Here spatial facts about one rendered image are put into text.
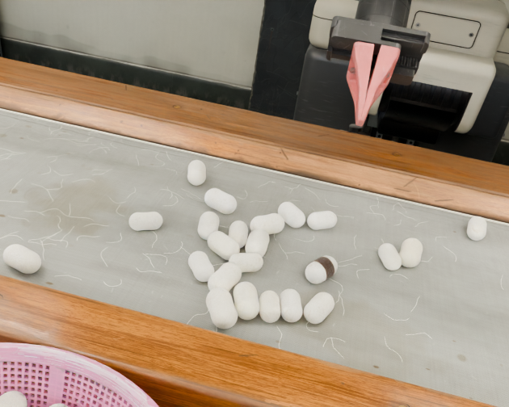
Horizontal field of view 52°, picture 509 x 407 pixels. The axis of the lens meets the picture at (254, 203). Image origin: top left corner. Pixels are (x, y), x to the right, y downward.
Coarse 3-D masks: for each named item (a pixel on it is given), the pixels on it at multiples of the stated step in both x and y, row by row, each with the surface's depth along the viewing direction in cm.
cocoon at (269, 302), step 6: (264, 294) 44; (270, 294) 44; (276, 294) 45; (264, 300) 44; (270, 300) 44; (276, 300) 44; (264, 306) 43; (270, 306) 43; (276, 306) 43; (264, 312) 43; (270, 312) 43; (276, 312) 43; (264, 318) 43; (270, 318) 43; (276, 318) 43
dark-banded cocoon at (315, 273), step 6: (330, 258) 49; (312, 264) 48; (318, 264) 48; (336, 264) 49; (306, 270) 48; (312, 270) 48; (318, 270) 48; (324, 270) 48; (336, 270) 49; (306, 276) 48; (312, 276) 48; (318, 276) 48; (324, 276) 48; (312, 282) 48; (318, 282) 48
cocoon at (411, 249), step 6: (408, 240) 53; (414, 240) 53; (402, 246) 53; (408, 246) 52; (414, 246) 52; (420, 246) 53; (402, 252) 52; (408, 252) 52; (414, 252) 52; (420, 252) 52; (402, 258) 52; (408, 258) 52; (414, 258) 51; (420, 258) 52; (402, 264) 52; (408, 264) 52; (414, 264) 52
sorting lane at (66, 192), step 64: (0, 128) 65; (64, 128) 68; (0, 192) 54; (64, 192) 56; (128, 192) 57; (192, 192) 59; (256, 192) 61; (320, 192) 63; (0, 256) 46; (64, 256) 47; (128, 256) 49; (320, 256) 52; (448, 256) 55; (192, 320) 43; (256, 320) 44; (384, 320) 46; (448, 320) 47; (448, 384) 41
